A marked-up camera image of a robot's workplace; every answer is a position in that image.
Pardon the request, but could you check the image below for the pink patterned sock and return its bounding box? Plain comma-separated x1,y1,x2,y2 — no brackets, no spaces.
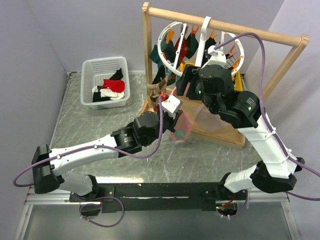
168,112,194,143

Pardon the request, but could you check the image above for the argyle patterned knit sock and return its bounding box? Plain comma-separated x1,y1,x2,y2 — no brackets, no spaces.
146,76,174,112

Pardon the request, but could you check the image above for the teal green sock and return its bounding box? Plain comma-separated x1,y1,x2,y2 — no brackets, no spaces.
160,40,176,63

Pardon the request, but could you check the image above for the white round clip hanger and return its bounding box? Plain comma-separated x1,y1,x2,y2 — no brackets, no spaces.
156,21,245,78

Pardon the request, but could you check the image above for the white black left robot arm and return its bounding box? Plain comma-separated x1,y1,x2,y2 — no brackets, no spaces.
31,110,183,201

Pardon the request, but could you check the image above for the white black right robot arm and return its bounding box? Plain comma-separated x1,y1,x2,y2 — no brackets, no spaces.
176,64,302,200

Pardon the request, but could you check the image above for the yellow plastic tray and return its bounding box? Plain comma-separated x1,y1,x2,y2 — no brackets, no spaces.
176,64,235,96

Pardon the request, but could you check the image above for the red snowflake sock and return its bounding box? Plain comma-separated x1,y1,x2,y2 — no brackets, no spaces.
174,37,190,63

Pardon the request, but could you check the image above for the white plastic laundry basket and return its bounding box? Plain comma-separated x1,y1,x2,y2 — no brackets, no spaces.
80,56,131,110

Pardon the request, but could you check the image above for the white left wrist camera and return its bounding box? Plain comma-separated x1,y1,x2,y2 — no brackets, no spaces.
159,93,183,118

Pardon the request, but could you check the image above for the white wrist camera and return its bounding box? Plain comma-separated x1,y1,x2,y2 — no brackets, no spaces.
159,93,183,118
203,45,227,68

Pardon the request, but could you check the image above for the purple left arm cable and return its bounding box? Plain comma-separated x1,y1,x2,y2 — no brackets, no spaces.
12,96,166,188

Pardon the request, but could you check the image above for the wooden hanger rack frame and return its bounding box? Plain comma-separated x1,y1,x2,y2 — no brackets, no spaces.
139,1,311,151

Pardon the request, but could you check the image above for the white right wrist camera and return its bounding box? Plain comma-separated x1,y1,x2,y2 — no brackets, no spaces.
203,45,227,68

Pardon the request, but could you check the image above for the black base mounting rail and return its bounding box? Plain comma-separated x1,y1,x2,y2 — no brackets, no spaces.
69,182,246,213

